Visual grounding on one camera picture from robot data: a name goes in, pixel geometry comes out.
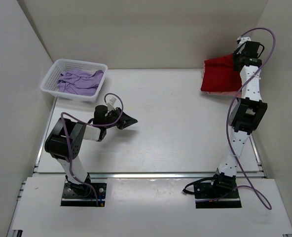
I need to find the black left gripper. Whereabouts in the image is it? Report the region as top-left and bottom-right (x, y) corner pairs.
(104, 107), (138, 130)

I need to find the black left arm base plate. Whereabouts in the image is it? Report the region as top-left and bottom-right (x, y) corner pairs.
(61, 179), (107, 207)

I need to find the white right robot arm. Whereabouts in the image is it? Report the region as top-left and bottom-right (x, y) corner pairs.
(209, 37), (267, 198)

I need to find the folded pink t-shirt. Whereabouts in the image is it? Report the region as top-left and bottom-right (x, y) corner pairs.
(202, 91), (242, 98)

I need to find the red t-shirt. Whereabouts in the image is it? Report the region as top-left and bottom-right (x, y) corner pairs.
(201, 54), (242, 92)

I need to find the purple t-shirt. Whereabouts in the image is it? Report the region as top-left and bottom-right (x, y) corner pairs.
(57, 69), (104, 96)

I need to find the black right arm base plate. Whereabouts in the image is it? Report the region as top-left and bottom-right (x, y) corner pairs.
(182, 174), (242, 209)

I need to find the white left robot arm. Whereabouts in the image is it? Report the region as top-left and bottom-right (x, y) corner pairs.
(44, 95), (138, 197)

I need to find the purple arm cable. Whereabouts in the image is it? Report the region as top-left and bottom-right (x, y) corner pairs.
(195, 27), (277, 210)
(61, 93), (124, 207)

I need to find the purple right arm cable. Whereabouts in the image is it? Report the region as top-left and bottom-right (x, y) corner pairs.
(195, 27), (277, 210)

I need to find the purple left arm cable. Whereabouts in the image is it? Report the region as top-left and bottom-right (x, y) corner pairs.
(61, 93), (124, 207)

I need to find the white plastic laundry basket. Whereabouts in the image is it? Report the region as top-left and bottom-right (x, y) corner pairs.
(40, 59), (108, 102)

